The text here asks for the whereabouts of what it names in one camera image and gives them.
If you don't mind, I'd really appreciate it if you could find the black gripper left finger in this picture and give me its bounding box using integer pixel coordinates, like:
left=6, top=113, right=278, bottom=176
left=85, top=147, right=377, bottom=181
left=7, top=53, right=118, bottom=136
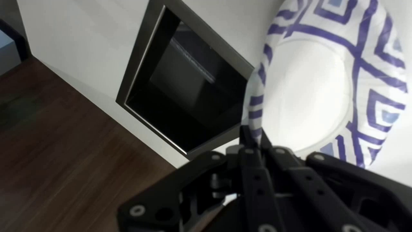
left=117, top=124, right=297, bottom=232

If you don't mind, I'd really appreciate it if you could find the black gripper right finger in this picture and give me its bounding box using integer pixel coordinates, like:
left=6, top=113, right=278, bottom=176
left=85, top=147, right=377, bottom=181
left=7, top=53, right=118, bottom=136
left=256, top=128, right=412, bottom=232

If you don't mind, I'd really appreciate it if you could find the blue patterned paper bowl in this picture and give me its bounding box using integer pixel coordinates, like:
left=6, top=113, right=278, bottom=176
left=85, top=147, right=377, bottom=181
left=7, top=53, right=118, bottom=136
left=242, top=0, right=409, bottom=168

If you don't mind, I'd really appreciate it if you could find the steel framed trash opening dark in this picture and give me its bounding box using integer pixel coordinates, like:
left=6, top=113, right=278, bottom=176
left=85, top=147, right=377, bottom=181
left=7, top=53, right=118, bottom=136
left=114, top=0, right=255, bottom=160

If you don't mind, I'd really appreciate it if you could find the grey blue box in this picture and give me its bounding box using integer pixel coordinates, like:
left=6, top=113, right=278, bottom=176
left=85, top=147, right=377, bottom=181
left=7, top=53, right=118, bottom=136
left=0, top=29, right=23, bottom=78

